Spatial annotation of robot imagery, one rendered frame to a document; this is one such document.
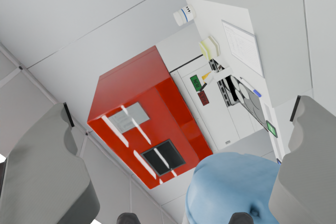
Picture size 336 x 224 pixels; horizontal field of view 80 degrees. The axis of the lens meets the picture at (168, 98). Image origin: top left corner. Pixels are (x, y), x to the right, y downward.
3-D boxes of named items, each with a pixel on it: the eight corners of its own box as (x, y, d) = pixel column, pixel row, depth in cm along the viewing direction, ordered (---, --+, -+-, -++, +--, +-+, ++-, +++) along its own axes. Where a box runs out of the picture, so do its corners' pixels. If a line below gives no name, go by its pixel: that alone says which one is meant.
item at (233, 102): (243, 98, 144) (231, 105, 145) (224, 44, 122) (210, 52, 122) (244, 100, 143) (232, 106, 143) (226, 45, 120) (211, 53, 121)
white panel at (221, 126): (256, 129, 164) (212, 151, 167) (227, 40, 123) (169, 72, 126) (258, 131, 162) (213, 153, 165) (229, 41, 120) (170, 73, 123)
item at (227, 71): (228, 69, 96) (203, 82, 97) (225, 62, 94) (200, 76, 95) (233, 74, 91) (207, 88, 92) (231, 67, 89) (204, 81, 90)
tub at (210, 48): (213, 45, 99) (201, 52, 99) (211, 34, 92) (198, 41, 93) (221, 55, 95) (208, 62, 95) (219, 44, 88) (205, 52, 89)
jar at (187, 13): (193, 16, 107) (177, 25, 107) (188, 3, 103) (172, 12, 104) (197, 18, 101) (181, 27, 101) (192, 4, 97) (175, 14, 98)
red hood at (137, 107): (189, 108, 225) (142, 132, 230) (155, 44, 184) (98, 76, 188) (215, 158, 161) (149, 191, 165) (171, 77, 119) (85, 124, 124)
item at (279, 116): (305, 162, 104) (280, 174, 105) (292, 77, 75) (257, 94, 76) (320, 177, 95) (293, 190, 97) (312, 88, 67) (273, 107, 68)
